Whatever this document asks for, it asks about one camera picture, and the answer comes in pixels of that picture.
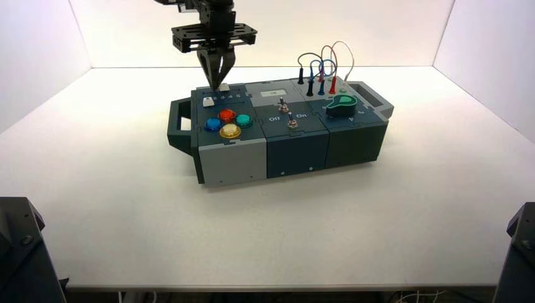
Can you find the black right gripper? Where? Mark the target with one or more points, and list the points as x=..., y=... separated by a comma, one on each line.
x=217, y=33

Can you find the white slider knob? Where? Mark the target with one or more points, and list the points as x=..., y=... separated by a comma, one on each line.
x=224, y=87
x=207, y=101

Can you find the grey and teal task box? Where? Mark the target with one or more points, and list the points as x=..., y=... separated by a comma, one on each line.
x=296, y=150

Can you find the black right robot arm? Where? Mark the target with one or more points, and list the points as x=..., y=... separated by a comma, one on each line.
x=217, y=4

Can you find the red round push button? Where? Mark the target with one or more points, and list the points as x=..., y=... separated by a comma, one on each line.
x=227, y=115

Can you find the blue round push button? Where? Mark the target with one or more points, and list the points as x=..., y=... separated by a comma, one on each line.
x=213, y=124

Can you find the small white display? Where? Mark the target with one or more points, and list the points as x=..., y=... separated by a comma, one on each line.
x=273, y=93

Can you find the green round push button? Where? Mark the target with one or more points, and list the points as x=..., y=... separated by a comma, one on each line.
x=243, y=121

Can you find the yellow round push button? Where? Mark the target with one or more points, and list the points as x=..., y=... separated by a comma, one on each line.
x=230, y=131

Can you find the green rotary knob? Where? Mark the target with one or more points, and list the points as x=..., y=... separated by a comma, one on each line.
x=342, y=105

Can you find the metal toggle switch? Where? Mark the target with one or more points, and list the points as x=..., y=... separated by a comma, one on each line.
x=283, y=105
x=291, y=122

